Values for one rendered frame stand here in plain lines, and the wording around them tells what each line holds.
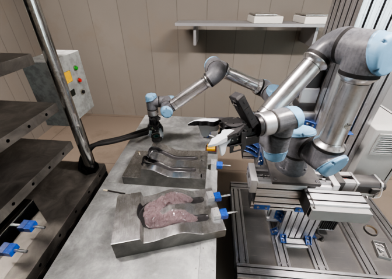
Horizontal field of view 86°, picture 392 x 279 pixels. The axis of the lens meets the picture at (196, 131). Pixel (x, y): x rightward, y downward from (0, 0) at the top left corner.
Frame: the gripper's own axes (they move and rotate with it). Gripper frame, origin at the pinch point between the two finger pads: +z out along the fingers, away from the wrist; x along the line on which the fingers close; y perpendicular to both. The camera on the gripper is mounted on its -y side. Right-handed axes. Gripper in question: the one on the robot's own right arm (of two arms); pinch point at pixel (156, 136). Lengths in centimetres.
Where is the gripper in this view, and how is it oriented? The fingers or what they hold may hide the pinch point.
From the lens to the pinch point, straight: 165.1
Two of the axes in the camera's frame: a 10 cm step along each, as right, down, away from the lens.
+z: 0.0, 8.4, 5.4
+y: -1.0, 5.4, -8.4
